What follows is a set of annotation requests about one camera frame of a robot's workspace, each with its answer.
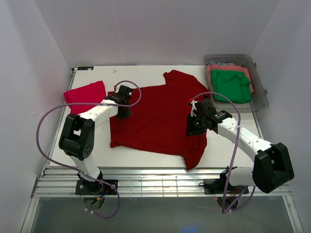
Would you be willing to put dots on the clear plastic bin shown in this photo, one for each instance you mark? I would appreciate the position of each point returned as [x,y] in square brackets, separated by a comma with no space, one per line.
[259,95]

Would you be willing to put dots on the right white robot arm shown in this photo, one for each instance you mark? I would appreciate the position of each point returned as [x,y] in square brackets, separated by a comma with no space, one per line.
[272,165]

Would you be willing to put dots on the green t shirt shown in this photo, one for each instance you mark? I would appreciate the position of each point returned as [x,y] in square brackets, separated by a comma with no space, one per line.
[232,84]

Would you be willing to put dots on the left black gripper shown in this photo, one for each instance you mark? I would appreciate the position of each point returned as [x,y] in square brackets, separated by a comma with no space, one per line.
[125,115]

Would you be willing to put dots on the blue label sticker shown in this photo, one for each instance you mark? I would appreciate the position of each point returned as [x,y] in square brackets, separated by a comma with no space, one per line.
[85,68]

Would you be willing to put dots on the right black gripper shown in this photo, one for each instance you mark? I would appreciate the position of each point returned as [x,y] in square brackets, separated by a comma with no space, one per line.
[190,131]

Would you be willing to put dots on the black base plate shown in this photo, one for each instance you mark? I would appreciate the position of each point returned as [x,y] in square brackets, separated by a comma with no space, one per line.
[93,188]
[216,186]

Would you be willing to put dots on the light blue t shirt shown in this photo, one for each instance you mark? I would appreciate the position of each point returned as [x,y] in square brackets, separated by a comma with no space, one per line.
[219,64]

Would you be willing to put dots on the salmon pink t shirt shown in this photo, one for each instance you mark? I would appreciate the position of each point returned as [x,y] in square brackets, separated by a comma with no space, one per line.
[234,68]

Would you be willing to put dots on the folded pink red t shirt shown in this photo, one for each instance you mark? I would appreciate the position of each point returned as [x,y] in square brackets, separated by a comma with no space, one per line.
[91,93]

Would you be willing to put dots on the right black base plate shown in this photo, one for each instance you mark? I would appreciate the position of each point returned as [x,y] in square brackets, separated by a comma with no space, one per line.
[216,186]

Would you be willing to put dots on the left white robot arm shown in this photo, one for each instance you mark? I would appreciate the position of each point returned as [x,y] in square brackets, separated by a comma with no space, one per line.
[78,133]

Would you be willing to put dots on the dark red t shirt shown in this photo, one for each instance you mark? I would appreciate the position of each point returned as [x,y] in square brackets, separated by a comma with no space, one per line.
[159,121]

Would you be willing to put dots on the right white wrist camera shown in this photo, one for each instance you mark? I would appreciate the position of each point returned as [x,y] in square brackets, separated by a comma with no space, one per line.
[191,104]

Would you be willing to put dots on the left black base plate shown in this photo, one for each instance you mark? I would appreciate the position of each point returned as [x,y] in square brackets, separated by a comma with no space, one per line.
[93,188]

